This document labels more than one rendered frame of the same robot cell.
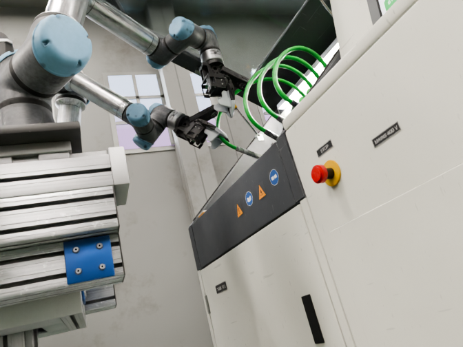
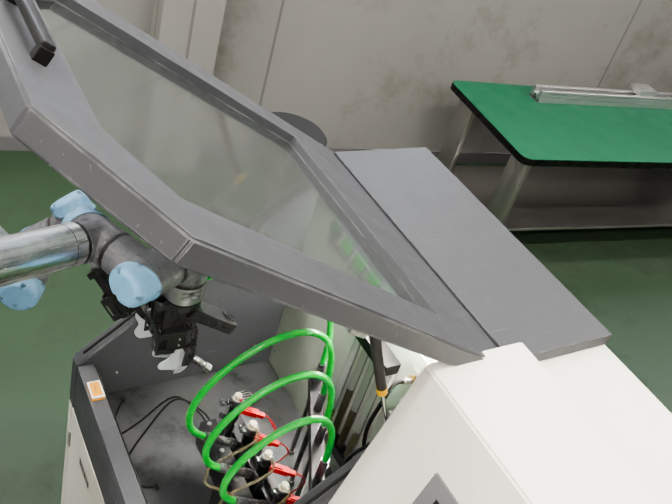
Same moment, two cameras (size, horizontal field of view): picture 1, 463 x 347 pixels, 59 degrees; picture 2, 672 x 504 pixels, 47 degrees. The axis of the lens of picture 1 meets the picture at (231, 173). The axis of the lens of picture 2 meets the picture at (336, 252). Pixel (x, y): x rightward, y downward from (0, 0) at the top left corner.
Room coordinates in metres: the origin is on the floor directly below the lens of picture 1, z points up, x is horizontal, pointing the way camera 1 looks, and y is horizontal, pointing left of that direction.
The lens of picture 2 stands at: (0.12, -0.09, 2.39)
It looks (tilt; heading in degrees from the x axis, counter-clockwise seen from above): 36 degrees down; 350
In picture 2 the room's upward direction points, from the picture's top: 18 degrees clockwise
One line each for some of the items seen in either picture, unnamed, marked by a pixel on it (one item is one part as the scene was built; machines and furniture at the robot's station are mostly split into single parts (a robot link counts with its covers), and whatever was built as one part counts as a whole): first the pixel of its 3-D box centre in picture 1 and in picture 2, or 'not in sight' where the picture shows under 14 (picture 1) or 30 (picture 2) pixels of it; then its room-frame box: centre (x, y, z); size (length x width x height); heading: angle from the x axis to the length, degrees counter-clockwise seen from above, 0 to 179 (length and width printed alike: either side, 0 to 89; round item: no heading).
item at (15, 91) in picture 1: (24, 85); not in sight; (0.78, 0.41, 1.20); 0.13 x 0.12 x 0.14; 55
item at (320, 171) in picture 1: (323, 173); not in sight; (0.76, -0.17, 0.80); 0.05 x 0.04 x 0.05; 30
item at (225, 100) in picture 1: (225, 102); (171, 363); (1.20, -0.04, 1.26); 0.06 x 0.03 x 0.09; 120
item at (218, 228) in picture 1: (238, 215); (120, 489); (1.17, 0.01, 0.87); 0.62 x 0.04 x 0.16; 30
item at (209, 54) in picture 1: (212, 60); (184, 287); (1.21, -0.04, 1.45); 0.08 x 0.08 x 0.05
